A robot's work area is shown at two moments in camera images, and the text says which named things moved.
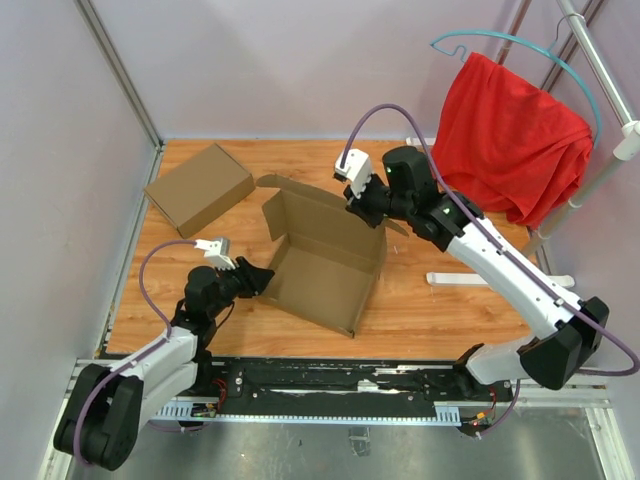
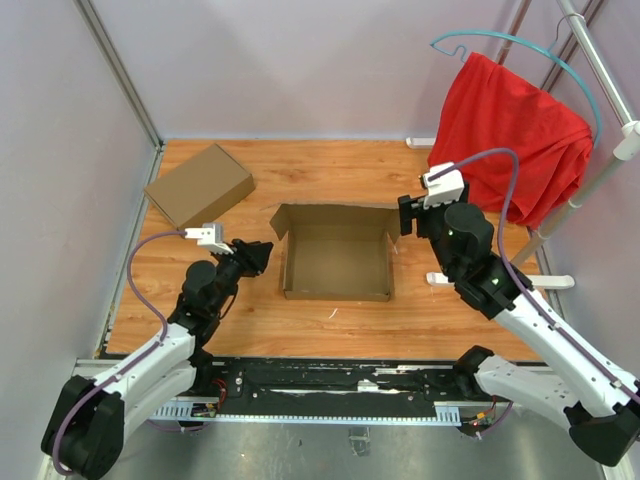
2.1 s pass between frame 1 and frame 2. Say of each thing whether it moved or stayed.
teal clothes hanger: stayed
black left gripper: moved
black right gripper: moved
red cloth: stayed
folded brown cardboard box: stayed
